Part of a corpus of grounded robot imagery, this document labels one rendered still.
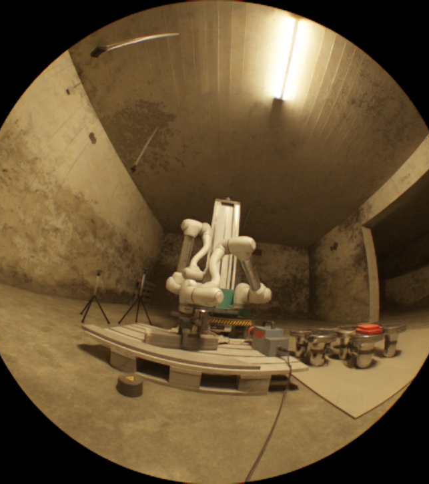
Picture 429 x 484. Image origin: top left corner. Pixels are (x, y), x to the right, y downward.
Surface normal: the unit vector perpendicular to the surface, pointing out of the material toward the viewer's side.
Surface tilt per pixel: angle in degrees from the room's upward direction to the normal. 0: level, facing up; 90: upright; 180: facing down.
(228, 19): 180
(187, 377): 90
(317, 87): 180
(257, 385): 90
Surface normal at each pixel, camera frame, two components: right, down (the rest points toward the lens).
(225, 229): 0.09, -0.34
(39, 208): 0.99, 0.11
